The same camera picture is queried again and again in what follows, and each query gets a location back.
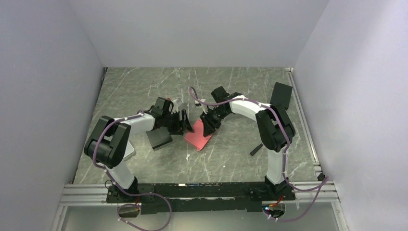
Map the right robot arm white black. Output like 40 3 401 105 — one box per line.
189 83 296 200

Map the hammer with black handle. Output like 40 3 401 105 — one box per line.
250 143 263 156

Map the black box near right wall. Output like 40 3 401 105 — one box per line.
269 82 293 110

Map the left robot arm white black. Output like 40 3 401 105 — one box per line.
84 97 193 202

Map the red cardboard paper box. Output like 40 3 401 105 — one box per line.
184 119 212 151

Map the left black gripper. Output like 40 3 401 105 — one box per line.
163 110 194 135

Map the black box near left arm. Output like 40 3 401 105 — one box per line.
146 127 173 151

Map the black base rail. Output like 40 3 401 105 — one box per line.
106 181 295 215

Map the aluminium frame rail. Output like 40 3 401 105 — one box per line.
59 184 108 206

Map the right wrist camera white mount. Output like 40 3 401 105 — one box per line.
194 100 208 114

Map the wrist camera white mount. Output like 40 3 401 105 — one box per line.
167 98 183 113
194 100 208 114

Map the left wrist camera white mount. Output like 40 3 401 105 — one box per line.
167 98 183 113

